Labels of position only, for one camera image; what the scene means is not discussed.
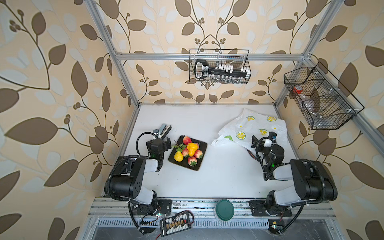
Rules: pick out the small red fake fruit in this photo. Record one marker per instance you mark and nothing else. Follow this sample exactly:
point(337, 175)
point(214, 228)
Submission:
point(198, 154)

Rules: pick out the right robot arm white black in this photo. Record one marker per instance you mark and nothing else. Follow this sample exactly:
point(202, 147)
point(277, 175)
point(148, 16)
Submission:
point(312, 184)

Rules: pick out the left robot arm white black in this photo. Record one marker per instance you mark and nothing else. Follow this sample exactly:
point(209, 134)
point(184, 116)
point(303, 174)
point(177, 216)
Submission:
point(125, 181)

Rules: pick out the white plastic bag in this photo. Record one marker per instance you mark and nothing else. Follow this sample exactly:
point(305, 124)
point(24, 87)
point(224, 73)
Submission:
point(248, 124)

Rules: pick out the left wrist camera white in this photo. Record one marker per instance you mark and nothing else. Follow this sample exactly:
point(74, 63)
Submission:
point(156, 132)

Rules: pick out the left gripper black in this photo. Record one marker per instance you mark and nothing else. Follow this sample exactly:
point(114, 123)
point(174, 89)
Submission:
point(166, 145)

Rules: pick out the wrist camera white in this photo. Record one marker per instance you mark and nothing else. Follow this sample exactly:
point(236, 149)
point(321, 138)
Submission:
point(156, 132)
point(271, 140)

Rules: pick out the black square tray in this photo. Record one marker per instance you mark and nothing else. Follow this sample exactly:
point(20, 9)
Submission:
point(202, 146)

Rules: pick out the right black wire basket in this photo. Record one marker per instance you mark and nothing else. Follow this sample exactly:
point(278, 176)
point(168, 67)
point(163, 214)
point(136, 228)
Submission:
point(326, 103)

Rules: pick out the red fake apple with leaves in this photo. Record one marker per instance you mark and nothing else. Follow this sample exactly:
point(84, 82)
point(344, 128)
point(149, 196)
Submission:
point(182, 148)

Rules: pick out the orange grey cutting pliers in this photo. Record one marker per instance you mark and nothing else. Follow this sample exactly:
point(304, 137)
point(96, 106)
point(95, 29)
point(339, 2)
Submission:
point(252, 154)

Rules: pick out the black charging board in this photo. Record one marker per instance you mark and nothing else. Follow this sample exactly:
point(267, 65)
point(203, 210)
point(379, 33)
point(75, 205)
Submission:
point(169, 226)

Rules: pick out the black tool in basket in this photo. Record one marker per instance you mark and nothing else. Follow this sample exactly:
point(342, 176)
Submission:
point(202, 69)

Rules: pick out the red fake strawberry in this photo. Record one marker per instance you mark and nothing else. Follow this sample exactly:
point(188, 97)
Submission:
point(192, 161)

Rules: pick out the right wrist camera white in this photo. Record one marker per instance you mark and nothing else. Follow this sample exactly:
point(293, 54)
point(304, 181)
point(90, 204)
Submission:
point(271, 140)

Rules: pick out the grey black stapler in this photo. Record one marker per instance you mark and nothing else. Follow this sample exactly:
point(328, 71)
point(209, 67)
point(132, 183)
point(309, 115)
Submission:
point(164, 130)

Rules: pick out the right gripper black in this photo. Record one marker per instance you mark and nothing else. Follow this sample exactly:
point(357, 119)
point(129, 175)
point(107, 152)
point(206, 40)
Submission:
point(260, 148)

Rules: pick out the green round lid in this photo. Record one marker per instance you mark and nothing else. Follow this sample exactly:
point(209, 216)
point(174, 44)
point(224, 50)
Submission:
point(224, 210)

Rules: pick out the small circuit board right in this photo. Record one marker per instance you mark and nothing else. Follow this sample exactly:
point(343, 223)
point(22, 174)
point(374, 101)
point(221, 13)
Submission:
point(275, 227)

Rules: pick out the back black wire basket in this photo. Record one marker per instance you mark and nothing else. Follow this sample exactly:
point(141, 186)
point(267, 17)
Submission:
point(234, 57)

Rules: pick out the yellow fake pear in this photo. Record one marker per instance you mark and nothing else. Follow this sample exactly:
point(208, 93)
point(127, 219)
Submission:
point(178, 157)

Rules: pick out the red yellow fake peach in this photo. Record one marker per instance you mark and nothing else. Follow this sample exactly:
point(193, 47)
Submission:
point(187, 140)

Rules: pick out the black wire basket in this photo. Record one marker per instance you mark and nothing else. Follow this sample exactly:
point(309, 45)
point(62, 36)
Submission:
point(234, 57)
point(326, 103)

